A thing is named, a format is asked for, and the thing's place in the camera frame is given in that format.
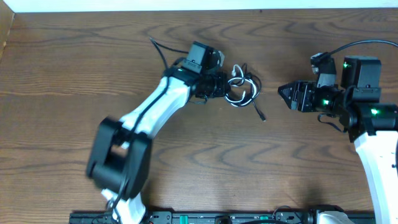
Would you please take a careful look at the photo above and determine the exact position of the white usb cable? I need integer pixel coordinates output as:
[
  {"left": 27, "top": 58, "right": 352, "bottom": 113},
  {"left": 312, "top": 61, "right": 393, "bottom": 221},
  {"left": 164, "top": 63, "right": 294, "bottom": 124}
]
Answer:
[{"left": 223, "top": 64, "right": 259, "bottom": 108}]

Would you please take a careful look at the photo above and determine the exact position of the black usb cable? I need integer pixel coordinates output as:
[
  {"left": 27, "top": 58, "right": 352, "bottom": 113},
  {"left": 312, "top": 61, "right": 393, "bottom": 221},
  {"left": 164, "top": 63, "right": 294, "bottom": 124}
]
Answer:
[{"left": 228, "top": 63, "right": 267, "bottom": 123}]

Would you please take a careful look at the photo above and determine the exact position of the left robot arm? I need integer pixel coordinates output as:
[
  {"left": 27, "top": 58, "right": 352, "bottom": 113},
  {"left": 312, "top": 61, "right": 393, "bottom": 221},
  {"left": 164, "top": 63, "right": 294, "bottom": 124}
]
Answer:
[{"left": 86, "top": 41, "right": 229, "bottom": 223}]

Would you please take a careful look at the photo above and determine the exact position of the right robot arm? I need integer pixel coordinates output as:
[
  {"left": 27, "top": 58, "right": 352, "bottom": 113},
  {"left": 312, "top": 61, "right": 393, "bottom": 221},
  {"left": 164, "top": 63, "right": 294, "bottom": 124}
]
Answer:
[{"left": 278, "top": 54, "right": 397, "bottom": 223}]

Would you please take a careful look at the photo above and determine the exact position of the right camera cable black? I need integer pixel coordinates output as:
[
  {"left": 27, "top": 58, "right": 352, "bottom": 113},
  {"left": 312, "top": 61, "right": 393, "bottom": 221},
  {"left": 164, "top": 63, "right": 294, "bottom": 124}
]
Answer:
[{"left": 324, "top": 39, "right": 398, "bottom": 57}]

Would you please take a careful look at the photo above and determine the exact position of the camera cable black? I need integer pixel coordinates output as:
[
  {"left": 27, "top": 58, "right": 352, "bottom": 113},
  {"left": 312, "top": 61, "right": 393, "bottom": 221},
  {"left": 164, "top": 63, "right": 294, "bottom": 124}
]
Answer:
[
  {"left": 324, "top": 39, "right": 398, "bottom": 57},
  {"left": 102, "top": 39, "right": 191, "bottom": 223}
]

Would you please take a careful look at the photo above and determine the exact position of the left camera cable black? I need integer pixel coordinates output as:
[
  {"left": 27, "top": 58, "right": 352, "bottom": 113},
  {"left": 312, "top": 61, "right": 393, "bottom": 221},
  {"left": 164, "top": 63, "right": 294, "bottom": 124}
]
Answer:
[{"left": 102, "top": 39, "right": 191, "bottom": 223}]

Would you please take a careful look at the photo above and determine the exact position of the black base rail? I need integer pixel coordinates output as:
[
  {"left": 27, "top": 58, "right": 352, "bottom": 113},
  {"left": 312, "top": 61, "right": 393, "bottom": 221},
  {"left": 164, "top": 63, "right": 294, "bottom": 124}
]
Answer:
[{"left": 68, "top": 211, "right": 376, "bottom": 224}]

